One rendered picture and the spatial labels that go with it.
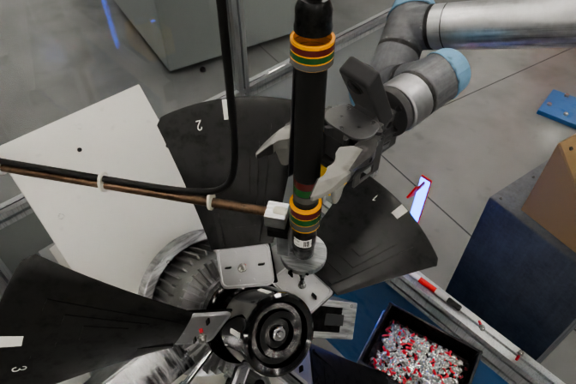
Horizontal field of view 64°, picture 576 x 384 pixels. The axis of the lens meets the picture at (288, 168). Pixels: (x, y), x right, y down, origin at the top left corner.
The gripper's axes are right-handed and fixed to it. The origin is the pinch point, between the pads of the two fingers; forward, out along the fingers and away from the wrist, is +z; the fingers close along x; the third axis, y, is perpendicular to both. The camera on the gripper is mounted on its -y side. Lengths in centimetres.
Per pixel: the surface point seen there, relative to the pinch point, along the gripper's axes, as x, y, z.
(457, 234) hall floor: 16, 148, -130
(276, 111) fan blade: 14.7, 6.2, -11.2
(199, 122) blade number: 22.0, 7.3, -1.7
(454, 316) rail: -17, 62, -37
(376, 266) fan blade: -6.0, 29.9, -15.2
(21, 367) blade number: 10.6, 18.4, 34.4
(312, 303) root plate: -3.6, 29.5, -1.9
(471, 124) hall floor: 57, 148, -210
